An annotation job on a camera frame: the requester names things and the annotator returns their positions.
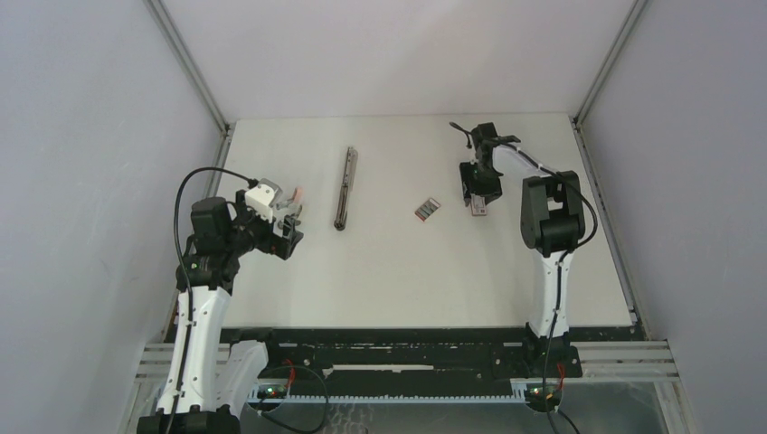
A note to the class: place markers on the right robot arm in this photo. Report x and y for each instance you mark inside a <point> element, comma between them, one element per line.
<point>551,219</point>

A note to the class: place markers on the left controller board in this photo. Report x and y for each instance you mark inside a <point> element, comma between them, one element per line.
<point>272,392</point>

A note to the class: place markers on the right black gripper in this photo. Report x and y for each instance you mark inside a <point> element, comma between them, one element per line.
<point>491,192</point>

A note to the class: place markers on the white cable duct rail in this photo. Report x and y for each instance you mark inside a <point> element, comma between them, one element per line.
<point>518,395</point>

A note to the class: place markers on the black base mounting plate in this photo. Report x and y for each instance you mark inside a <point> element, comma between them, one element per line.
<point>408,362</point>

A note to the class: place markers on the small beige stapler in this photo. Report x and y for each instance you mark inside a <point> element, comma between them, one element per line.
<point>294,210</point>

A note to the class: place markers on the right controller board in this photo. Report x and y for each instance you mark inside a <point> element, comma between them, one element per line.
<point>543,399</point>

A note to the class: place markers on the right aluminium frame post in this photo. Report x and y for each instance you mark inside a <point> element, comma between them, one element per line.
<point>626,30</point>

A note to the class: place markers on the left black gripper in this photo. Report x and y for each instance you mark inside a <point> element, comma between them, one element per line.
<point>280,246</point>

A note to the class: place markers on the aluminium frame post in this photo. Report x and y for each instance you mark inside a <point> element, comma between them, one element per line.
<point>176,42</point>
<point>626,30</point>

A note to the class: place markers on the controller board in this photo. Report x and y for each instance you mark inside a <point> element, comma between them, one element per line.
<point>272,392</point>
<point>543,399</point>

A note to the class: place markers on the grey black long stapler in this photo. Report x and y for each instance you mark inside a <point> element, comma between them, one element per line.
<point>345,189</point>

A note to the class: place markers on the small pink white stapler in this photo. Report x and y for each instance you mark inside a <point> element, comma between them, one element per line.
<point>295,201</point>

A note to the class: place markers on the left aluminium frame post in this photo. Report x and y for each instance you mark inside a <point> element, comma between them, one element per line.
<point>176,42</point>

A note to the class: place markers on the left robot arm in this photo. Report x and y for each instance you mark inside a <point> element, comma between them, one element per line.
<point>196,397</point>

